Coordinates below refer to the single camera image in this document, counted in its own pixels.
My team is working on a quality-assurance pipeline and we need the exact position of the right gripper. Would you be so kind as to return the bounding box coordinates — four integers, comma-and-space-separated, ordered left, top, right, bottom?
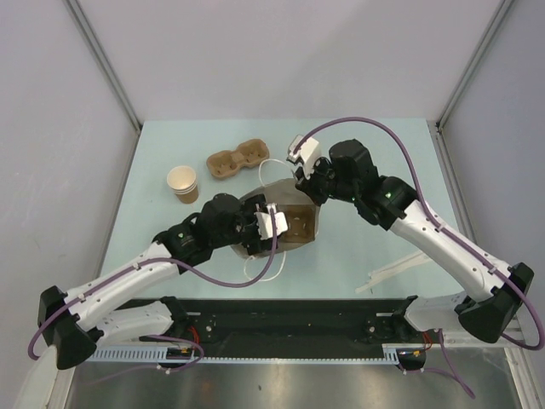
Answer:
296, 154, 359, 206

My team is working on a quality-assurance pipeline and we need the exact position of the light blue paper bag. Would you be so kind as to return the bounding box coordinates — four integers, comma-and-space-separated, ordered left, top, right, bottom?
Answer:
240, 158, 319, 283

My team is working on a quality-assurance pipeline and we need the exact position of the brown cardboard cup carrier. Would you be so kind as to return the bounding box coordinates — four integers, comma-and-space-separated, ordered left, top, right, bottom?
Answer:
282, 204, 316, 245

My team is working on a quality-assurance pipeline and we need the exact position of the stack of paper cups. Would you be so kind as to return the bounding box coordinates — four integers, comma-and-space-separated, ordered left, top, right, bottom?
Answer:
167, 165, 199, 205

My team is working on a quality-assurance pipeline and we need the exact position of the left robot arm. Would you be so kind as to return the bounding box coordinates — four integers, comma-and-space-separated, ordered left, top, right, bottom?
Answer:
27, 193, 287, 370

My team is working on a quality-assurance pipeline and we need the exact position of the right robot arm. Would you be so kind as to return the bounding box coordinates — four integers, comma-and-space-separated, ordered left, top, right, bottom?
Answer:
287, 136, 533, 343

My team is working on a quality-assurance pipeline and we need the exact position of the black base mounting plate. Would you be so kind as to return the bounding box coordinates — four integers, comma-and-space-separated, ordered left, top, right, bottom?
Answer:
114, 296, 427, 361

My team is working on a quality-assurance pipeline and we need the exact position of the light blue table mat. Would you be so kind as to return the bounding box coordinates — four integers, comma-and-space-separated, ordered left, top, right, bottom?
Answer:
101, 118, 461, 300

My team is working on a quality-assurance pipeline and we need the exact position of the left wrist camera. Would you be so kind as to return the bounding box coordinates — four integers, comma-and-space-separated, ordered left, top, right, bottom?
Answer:
255, 203, 289, 240

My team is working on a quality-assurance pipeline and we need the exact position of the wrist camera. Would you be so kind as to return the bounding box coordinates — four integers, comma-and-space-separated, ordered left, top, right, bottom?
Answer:
255, 203, 289, 240
286, 135, 322, 179

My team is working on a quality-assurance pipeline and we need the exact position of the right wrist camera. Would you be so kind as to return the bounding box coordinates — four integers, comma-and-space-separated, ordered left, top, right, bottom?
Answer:
286, 135, 322, 179

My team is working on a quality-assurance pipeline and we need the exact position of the white slotted cable duct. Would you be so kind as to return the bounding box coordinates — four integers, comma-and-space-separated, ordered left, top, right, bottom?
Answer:
87, 345, 399, 366

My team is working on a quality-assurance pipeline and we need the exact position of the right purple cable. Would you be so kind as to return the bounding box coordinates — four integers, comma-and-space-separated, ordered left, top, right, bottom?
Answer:
297, 117, 542, 400

